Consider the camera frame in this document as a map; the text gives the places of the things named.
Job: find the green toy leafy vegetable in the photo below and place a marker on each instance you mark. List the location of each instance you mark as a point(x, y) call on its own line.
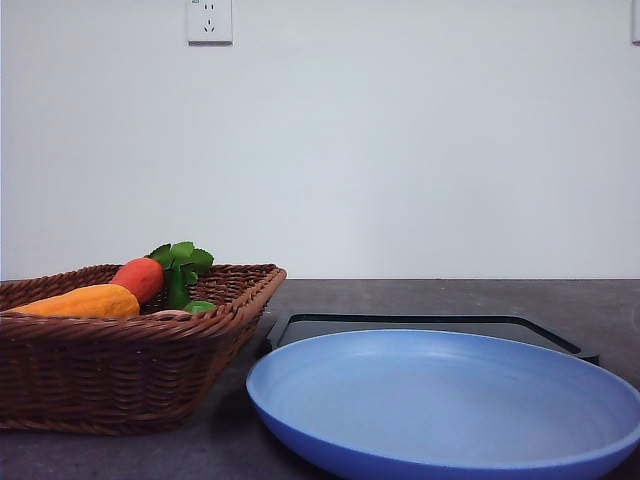
point(182, 262)

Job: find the yellow toy vegetable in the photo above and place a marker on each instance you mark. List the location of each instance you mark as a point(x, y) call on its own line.
point(105, 300)

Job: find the brown egg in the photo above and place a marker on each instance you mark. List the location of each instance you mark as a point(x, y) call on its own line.
point(172, 314)

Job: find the brown wicker basket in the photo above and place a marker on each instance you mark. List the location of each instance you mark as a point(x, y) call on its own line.
point(125, 375)

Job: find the orange toy carrot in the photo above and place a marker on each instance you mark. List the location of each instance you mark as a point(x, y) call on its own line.
point(144, 276)

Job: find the blue plate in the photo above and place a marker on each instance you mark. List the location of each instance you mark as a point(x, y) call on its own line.
point(421, 404)

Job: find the white wall socket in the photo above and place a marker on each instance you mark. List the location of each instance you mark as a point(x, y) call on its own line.
point(210, 23)

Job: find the black tray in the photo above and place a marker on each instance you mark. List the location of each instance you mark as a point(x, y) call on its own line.
point(296, 328)

